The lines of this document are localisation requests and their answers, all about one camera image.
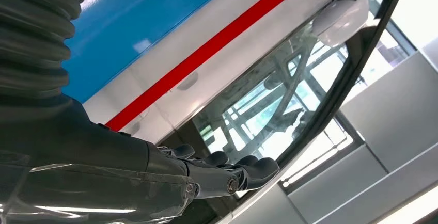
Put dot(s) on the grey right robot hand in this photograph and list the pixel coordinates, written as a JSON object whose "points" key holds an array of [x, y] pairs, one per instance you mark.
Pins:
{"points": [[85, 167]]}

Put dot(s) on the blue metal shelf rack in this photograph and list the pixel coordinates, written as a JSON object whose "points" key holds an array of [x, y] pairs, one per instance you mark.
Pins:
{"points": [[137, 17]]}

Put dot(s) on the white car with red stripe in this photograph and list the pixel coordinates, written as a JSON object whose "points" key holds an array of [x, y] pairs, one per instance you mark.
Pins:
{"points": [[226, 68]]}

